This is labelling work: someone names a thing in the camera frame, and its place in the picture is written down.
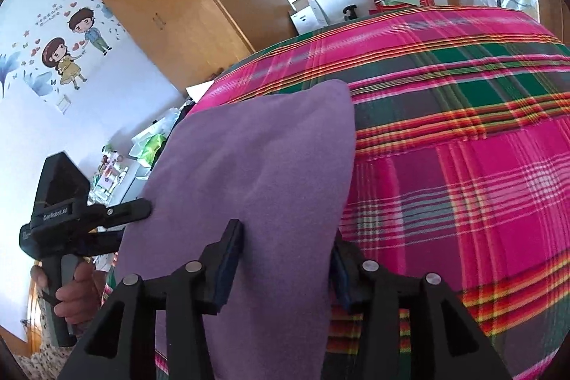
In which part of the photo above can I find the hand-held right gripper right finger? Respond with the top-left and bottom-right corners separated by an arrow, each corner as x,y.
331,235 -> 517,380

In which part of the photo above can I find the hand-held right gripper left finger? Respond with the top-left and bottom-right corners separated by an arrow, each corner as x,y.
58,219 -> 245,380

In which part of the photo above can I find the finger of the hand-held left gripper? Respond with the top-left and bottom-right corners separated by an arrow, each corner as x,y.
88,228 -> 126,257
106,197 -> 154,227

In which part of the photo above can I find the purple fleece sweater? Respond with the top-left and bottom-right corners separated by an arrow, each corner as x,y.
113,78 -> 358,380

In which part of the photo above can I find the person's left forearm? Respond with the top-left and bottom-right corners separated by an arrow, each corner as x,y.
12,342 -> 77,380

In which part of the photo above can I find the person's left hand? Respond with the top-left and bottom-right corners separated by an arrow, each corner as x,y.
30,261 -> 108,326

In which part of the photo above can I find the white desk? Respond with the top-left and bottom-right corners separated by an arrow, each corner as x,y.
87,142 -> 154,212

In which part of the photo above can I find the green tissue packet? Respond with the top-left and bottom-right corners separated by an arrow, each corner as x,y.
130,121 -> 169,168

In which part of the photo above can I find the white paper sheet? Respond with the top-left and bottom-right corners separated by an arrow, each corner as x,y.
184,79 -> 215,101

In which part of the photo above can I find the pink green plaid bed sheet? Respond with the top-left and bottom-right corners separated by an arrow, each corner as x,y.
100,5 -> 570,380

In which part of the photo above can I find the white cardboard box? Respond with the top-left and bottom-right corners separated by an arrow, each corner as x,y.
289,0 -> 331,36

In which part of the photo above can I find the red flat box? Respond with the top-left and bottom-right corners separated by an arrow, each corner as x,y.
372,0 -> 436,14

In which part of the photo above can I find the cartoon couple wall sticker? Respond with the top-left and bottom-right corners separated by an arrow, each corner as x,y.
0,0 -> 131,114

